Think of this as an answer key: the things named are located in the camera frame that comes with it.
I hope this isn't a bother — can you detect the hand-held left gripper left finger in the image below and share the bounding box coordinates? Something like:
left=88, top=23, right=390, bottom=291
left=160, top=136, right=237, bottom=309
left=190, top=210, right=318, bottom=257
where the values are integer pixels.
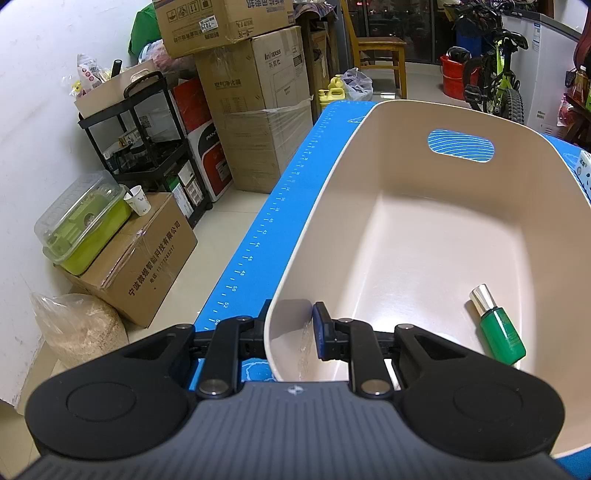
left=122, top=299, right=273, bottom=400

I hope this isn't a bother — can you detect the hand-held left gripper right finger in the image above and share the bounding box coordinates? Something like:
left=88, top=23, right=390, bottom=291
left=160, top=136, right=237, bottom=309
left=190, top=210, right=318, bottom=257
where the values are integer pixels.
left=312, top=301, right=483, bottom=400

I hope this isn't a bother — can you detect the beige plastic bin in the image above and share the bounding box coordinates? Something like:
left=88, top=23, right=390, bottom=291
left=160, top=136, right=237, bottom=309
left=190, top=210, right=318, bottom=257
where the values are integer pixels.
left=265, top=99, right=591, bottom=462

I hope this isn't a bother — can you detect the green bottle with silver cap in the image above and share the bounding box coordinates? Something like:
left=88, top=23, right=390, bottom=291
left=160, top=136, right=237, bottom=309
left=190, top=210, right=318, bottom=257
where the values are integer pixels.
left=468, top=284, right=527, bottom=366

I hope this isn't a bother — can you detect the blue ruled table mat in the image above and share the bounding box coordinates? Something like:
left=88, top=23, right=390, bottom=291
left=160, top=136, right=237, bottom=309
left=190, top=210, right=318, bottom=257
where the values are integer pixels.
left=187, top=99, right=591, bottom=480

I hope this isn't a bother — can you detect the large printed cardboard box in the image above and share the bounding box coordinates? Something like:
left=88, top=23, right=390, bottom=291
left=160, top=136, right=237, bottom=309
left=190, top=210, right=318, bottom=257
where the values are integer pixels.
left=65, top=191, right=199, bottom=329

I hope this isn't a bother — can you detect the clear bag of grain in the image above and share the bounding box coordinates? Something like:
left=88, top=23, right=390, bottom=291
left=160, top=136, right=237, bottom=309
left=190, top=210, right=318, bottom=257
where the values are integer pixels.
left=30, top=292, right=130, bottom=370

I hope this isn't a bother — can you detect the white paper cup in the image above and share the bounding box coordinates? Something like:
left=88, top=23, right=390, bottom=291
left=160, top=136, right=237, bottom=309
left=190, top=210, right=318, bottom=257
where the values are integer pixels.
left=123, top=185, right=150, bottom=217

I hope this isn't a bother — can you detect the white and red appliance carton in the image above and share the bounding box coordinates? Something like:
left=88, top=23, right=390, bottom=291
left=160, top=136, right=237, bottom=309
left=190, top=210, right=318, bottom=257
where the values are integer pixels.
left=186, top=121, right=234, bottom=205

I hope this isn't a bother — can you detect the plastic-wrapped cardboard box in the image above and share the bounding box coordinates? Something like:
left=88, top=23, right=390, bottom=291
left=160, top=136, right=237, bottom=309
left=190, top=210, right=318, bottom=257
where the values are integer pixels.
left=224, top=99, right=315, bottom=195

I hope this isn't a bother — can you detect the green dish rack, clear lid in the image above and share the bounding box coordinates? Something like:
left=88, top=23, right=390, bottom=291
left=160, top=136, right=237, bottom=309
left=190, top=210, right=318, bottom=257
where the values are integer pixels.
left=34, top=171, right=135, bottom=277

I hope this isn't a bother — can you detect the black utility cart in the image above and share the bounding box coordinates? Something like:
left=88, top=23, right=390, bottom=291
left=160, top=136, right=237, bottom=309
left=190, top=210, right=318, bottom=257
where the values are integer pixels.
left=78, top=71, right=214, bottom=230

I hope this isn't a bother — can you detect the tied plastic bag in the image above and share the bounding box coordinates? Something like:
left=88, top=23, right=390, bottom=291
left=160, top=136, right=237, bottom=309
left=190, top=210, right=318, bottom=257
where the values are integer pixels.
left=341, top=67, right=374, bottom=103

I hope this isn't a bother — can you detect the tall narrow cardboard box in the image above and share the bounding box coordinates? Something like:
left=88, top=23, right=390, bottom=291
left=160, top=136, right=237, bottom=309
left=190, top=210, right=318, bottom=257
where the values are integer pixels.
left=295, top=18, right=331, bottom=126

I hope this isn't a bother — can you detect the pale cardboard appliance box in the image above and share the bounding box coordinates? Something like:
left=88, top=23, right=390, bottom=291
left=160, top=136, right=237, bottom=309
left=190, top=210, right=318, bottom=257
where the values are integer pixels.
left=196, top=25, right=311, bottom=117

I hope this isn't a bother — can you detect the shallow cardboard tray box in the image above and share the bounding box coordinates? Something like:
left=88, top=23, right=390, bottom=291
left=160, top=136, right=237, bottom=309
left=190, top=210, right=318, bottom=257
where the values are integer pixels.
left=74, top=60, right=160, bottom=119

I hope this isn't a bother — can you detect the red bucket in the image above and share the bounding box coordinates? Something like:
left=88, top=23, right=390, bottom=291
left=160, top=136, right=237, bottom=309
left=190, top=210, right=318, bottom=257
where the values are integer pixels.
left=439, top=46, right=472, bottom=99

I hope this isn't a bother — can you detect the wooden chair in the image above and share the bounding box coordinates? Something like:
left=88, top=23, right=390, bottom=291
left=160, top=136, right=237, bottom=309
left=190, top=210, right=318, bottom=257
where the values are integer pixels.
left=339, top=0, right=408, bottom=100

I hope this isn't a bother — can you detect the clear bag of pink goods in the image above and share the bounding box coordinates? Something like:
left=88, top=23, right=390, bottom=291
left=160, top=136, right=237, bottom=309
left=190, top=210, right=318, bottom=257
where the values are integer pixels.
left=137, top=39, right=197, bottom=66

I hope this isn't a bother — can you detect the green and black bicycle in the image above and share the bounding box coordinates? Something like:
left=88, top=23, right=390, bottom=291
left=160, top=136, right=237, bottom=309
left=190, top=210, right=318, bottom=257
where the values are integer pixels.
left=450, top=0, right=530, bottom=126

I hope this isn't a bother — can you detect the green bag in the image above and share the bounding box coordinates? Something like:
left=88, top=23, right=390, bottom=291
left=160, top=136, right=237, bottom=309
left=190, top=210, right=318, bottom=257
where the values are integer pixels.
left=129, top=4, right=160, bottom=64

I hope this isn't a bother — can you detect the cluttered dark wooden shelf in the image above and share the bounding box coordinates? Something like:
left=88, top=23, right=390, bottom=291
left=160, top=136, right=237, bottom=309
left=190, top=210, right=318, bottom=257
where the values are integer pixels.
left=558, top=41, right=591, bottom=154

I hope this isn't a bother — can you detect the white chest freezer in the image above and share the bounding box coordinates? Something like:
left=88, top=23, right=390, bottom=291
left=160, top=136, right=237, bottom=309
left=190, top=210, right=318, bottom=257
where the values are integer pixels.
left=501, top=11, right=585, bottom=145

